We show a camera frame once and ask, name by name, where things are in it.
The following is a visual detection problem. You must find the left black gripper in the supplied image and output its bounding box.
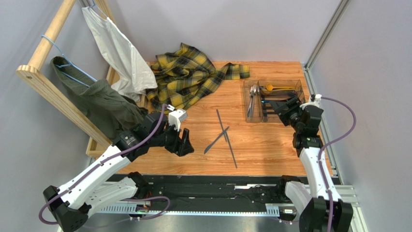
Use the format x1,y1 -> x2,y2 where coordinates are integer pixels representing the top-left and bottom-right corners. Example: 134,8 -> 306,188
149,120 -> 194,156

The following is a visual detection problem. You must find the grey plastic knife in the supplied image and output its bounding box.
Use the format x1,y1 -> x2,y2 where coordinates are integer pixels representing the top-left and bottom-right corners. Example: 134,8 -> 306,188
225,132 -> 238,169

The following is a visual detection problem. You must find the silver fork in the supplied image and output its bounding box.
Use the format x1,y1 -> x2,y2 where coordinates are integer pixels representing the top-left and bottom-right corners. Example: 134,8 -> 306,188
247,85 -> 256,117

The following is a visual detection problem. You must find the silver spoon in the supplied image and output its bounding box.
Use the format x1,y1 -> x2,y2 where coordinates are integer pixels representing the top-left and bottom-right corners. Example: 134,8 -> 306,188
249,84 -> 259,117

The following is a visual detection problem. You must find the black metal spoon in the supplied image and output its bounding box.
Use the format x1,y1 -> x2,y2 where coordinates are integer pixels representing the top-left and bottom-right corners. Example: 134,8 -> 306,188
261,91 -> 296,99

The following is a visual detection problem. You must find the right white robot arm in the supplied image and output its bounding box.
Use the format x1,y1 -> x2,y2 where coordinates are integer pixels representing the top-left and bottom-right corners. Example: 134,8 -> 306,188
269,94 -> 353,232

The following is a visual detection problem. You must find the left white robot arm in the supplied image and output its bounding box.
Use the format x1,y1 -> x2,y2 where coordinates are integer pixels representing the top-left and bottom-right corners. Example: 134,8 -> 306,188
43,109 -> 194,232

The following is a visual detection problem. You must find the clear plastic utensil organizer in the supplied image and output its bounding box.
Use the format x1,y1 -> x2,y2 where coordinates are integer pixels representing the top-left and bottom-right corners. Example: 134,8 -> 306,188
242,80 -> 306,123

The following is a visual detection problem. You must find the yellow plaid shirt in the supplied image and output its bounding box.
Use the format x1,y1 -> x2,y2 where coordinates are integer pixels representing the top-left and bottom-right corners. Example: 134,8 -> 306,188
146,43 -> 250,111

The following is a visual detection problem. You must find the olive green garment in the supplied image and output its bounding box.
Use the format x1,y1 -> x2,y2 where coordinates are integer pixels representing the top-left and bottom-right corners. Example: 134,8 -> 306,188
50,56 -> 148,140

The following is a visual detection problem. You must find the white hanging garment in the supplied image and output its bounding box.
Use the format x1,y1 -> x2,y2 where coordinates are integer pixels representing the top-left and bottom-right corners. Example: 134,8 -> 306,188
82,7 -> 157,102

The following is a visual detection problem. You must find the wooden clothes rack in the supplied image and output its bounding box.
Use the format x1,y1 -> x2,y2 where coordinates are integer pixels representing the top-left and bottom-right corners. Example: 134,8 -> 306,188
15,0 -> 109,159

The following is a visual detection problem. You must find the light blue hanger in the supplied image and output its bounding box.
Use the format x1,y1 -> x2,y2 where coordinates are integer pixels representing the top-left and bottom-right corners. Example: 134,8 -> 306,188
41,34 -> 97,87

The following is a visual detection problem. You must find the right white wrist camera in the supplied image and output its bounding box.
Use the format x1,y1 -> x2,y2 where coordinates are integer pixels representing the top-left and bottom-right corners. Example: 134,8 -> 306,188
300,94 -> 322,110

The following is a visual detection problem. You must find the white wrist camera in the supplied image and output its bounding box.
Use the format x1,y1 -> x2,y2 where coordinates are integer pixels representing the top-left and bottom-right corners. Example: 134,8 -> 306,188
300,94 -> 322,110
167,105 -> 188,132

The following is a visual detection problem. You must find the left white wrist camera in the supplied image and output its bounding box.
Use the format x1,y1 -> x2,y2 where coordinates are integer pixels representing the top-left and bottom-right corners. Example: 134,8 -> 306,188
167,105 -> 188,132

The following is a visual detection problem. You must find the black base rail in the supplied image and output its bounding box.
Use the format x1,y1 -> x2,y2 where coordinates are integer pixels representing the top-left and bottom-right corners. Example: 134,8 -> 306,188
103,175 -> 307,220

